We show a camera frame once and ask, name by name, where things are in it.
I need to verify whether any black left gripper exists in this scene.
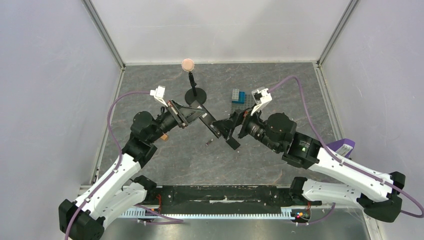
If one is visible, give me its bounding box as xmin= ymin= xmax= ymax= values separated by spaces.
xmin=147 ymin=98 xmax=207 ymax=143

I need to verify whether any black battery cover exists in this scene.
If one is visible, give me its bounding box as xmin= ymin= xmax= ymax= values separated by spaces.
xmin=225 ymin=136 xmax=241 ymax=150

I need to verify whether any black remote control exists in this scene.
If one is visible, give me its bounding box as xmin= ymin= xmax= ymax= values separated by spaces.
xmin=190 ymin=100 xmax=221 ymax=139

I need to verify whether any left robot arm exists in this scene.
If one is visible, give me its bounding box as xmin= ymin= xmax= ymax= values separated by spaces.
xmin=59 ymin=100 xmax=207 ymax=240

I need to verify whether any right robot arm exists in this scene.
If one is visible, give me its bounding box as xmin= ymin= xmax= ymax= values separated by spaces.
xmin=212 ymin=109 xmax=406 ymax=223

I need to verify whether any black stand with pink disc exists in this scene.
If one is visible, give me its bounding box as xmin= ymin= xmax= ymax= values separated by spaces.
xmin=181 ymin=58 xmax=207 ymax=105

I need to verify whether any dark grey lego baseplate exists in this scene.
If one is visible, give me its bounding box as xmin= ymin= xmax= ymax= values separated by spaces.
xmin=230 ymin=94 xmax=256 ymax=114

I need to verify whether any blue lego brick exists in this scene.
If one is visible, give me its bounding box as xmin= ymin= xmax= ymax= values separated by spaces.
xmin=232 ymin=91 xmax=246 ymax=104

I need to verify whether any light grey lego brick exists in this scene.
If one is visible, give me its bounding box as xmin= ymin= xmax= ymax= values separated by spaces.
xmin=231 ymin=88 xmax=240 ymax=102

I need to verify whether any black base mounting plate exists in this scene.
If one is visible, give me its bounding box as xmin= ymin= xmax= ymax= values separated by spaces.
xmin=142 ymin=185 xmax=322 ymax=215

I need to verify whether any purple box device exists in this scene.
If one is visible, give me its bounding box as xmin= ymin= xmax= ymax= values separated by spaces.
xmin=327 ymin=138 xmax=356 ymax=158

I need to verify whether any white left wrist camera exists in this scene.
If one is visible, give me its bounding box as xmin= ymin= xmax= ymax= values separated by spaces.
xmin=149 ymin=85 xmax=168 ymax=107

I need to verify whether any white cable duct strip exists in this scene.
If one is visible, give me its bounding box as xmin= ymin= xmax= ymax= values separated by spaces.
xmin=118 ymin=207 xmax=311 ymax=221

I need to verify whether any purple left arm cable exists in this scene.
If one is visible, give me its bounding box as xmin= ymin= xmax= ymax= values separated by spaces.
xmin=63 ymin=91 xmax=184 ymax=240

